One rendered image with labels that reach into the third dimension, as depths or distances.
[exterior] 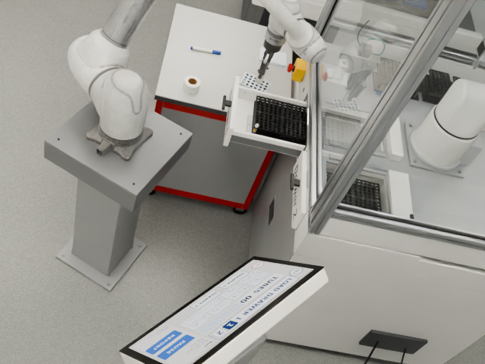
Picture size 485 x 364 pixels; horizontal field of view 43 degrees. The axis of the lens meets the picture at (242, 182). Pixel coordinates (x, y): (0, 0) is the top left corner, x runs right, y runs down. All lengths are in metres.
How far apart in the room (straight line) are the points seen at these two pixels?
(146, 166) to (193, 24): 0.96
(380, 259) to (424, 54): 0.93
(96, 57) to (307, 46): 0.76
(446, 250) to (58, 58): 2.47
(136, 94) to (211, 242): 1.22
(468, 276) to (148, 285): 1.41
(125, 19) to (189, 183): 1.09
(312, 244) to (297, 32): 0.76
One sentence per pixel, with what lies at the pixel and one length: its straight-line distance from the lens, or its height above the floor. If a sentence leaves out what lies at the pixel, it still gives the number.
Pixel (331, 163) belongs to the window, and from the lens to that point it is 2.05.
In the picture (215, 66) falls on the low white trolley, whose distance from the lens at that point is 2.76.
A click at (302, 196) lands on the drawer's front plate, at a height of 0.93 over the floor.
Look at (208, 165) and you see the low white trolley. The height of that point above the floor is 0.38.
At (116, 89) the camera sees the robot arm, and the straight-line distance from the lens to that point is 2.07.
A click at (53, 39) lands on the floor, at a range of 3.88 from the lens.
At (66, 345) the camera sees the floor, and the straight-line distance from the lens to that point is 2.78.
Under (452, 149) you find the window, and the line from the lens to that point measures 1.82.
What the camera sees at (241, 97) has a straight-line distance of 2.54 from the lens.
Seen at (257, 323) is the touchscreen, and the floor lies 1.19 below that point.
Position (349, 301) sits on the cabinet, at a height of 0.54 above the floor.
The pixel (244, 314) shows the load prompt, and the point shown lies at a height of 1.16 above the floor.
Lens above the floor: 2.59
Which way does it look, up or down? 51 degrees down
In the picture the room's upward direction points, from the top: 23 degrees clockwise
